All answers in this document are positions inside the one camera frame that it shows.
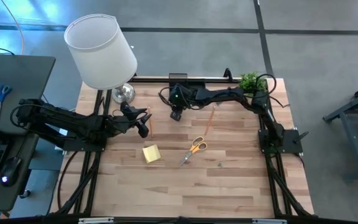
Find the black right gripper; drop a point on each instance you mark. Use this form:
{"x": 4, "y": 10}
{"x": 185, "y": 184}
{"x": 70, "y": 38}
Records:
{"x": 176, "y": 115}

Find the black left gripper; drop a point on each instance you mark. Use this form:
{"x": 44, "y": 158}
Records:
{"x": 126, "y": 119}

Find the orange wooden pencil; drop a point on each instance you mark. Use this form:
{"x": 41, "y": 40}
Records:
{"x": 150, "y": 123}
{"x": 210, "y": 120}

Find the yellow sticky note pad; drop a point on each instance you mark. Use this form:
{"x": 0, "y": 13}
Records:
{"x": 151, "y": 153}

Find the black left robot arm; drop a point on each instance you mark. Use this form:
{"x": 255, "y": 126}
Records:
{"x": 57, "y": 119}

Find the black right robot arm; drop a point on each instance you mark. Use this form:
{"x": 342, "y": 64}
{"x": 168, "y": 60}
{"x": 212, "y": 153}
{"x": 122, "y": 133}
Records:
{"x": 272, "y": 127}

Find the white shade silver table lamp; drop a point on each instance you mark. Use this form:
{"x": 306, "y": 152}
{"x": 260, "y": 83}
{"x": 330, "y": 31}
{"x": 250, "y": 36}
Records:
{"x": 99, "y": 53}

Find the green plant white pot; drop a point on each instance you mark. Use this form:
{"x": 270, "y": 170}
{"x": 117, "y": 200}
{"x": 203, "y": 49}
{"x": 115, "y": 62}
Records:
{"x": 249, "y": 81}

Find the black side desk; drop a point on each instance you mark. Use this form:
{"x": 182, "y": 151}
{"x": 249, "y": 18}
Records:
{"x": 20, "y": 77}

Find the black caster wheel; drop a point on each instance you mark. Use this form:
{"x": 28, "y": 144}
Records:
{"x": 25, "y": 193}

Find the black computer mouse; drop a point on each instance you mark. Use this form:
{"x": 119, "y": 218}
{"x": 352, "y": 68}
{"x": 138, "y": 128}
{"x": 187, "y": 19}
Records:
{"x": 10, "y": 171}

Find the dark metal cart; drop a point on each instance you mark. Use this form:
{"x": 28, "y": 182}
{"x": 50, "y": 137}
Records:
{"x": 353, "y": 146}

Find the silver frame bracket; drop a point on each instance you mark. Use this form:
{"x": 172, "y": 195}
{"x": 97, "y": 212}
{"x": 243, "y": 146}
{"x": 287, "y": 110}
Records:
{"x": 269, "y": 221}
{"x": 95, "y": 220}

